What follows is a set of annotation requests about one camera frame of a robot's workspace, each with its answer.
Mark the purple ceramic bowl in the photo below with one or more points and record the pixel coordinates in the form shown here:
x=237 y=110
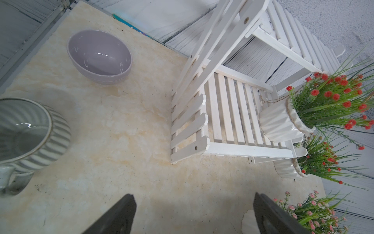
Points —
x=100 y=56

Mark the white wooden slatted rack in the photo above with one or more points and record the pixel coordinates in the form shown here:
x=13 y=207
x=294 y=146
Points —
x=219 y=111

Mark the striped grey ceramic mug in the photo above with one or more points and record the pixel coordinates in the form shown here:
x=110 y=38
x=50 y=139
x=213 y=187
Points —
x=33 y=136

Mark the red flower potted plant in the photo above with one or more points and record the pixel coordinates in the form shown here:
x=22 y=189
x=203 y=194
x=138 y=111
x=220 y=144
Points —
x=325 y=102

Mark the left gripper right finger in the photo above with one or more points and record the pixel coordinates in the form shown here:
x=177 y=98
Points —
x=272 y=219

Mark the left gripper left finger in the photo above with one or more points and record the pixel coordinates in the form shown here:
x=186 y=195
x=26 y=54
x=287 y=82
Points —
x=117 y=220

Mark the pink flower potted plant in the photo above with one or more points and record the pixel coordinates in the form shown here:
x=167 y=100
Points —
x=316 y=214

